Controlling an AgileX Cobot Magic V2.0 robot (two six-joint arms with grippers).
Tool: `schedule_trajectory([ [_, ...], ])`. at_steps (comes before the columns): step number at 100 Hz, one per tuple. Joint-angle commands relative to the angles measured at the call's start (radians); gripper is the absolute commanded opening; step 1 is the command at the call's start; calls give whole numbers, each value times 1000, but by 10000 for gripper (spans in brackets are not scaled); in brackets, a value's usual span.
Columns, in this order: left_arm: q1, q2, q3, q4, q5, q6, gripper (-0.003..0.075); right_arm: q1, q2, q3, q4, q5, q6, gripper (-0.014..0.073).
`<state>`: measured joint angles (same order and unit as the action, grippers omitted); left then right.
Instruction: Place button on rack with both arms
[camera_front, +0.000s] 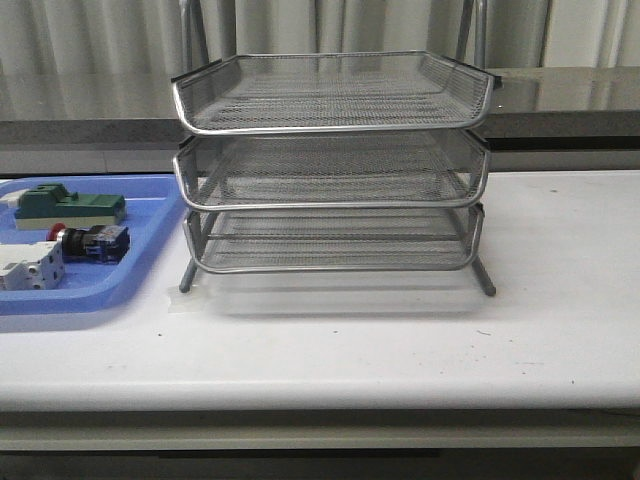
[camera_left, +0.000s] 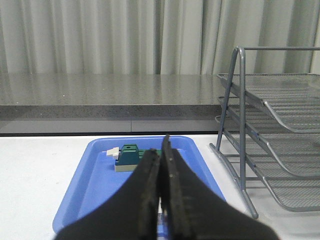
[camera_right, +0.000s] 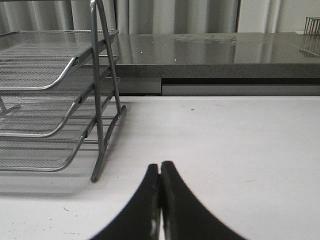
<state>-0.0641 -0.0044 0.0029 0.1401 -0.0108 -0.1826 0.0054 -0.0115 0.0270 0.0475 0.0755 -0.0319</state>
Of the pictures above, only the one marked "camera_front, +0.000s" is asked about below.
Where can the silver mesh tray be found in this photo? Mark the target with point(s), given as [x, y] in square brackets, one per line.
[354, 239]
[424, 168]
[268, 94]

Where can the red emergency stop button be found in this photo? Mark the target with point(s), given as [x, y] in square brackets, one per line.
[100, 243]

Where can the blue plastic tray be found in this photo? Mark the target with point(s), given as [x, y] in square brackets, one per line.
[154, 206]

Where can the white circuit breaker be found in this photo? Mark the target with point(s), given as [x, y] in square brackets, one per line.
[35, 266]

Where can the grey stone counter ledge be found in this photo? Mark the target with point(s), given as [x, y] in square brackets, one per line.
[557, 118]

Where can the silver metal rack frame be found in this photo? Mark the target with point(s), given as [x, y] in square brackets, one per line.
[470, 50]

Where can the green and beige switch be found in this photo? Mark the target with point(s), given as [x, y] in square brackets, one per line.
[47, 204]

